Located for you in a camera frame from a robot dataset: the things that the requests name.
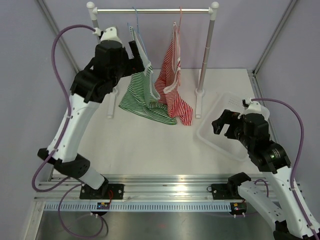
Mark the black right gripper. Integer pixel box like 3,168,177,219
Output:
211,108,254,150

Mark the blue wire hanger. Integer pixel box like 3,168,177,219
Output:
127,7,150,67

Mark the green striped tank top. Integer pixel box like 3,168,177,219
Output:
119,41,177,125

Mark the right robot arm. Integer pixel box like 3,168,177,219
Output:
212,109,320,240

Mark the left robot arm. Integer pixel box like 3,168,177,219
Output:
37,40,145,199

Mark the red striped tank top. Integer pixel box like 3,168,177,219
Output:
154,22,193,126

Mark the clear plastic basket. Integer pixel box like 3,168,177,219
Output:
196,92,270,162

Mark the white clothes rack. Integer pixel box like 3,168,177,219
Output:
86,1,220,119

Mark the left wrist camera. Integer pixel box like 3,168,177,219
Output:
93,26,123,44

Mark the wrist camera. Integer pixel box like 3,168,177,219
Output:
240,98,262,116
93,26,123,44

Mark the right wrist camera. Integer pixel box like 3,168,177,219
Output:
240,98,262,116

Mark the red wire hanger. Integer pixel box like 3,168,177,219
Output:
172,6,183,37

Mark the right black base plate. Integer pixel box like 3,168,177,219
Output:
206,183,242,200

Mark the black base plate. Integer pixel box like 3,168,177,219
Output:
79,183,124,200
206,183,242,200

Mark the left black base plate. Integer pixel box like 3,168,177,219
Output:
79,183,124,200

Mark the aluminium mounting rail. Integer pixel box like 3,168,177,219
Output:
33,174,307,202

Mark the white slotted cable duct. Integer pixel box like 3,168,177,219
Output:
44,201,231,213

